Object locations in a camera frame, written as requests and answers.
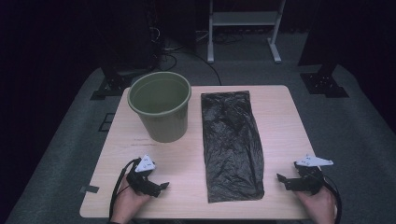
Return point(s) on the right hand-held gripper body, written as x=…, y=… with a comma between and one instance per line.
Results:
x=308, y=178

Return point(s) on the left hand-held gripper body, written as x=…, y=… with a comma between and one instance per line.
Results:
x=140, y=179

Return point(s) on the black plastic garbage bag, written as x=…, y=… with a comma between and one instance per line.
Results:
x=232, y=146

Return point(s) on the green plastic bucket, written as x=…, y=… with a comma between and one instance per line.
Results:
x=160, y=105

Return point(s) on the person's left hand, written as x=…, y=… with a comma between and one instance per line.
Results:
x=129, y=203

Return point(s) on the person's right hand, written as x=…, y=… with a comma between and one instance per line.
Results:
x=319, y=207

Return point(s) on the grey tape strip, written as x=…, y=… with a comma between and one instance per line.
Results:
x=89, y=188

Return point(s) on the black stand base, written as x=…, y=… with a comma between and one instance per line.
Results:
x=112, y=87
x=323, y=82

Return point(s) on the white metal frame stand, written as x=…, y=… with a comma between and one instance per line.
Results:
x=243, y=18

